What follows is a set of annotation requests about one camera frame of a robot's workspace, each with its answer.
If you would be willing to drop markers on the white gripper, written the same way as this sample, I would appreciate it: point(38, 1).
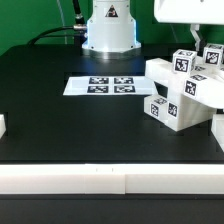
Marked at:
point(193, 12)

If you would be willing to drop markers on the white chair back part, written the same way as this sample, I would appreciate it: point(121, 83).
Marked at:
point(205, 84)

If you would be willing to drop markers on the small white tagged cube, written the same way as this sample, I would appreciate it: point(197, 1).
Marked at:
point(213, 54)

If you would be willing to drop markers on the white tagged cube edge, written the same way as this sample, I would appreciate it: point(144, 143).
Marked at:
point(184, 61)

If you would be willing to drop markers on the white chair seat part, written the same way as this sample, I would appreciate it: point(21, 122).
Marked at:
point(184, 112)

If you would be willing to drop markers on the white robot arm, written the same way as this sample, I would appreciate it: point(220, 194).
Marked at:
point(111, 30)

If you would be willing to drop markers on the white block right edge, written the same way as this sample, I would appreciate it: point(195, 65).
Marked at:
point(217, 129)

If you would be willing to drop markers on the white block edge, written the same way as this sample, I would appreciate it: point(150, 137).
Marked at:
point(2, 125)
point(217, 129)

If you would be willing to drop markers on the white block left edge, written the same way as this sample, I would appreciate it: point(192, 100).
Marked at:
point(2, 125)

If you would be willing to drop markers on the white front rail wall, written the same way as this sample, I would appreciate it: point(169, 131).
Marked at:
point(112, 179)

